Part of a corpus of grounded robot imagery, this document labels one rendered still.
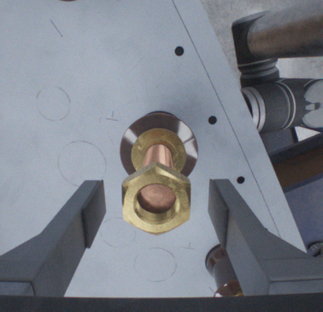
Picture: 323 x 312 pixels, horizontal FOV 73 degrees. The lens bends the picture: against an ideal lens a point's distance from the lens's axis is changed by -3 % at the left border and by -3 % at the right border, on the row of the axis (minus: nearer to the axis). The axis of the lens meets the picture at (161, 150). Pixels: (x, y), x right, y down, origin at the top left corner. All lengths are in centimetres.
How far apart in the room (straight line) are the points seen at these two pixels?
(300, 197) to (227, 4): 134
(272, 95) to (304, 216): 75
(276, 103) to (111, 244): 42
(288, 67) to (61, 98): 176
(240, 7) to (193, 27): 153
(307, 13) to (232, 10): 141
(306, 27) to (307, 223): 90
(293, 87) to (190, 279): 45
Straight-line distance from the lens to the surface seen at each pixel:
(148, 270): 48
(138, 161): 26
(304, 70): 202
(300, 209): 114
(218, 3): 185
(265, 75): 68
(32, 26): 41
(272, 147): 183
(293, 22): 49
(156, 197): 16
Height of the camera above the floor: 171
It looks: 75 degrees down
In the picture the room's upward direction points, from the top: 180 degrees counter-clockwise
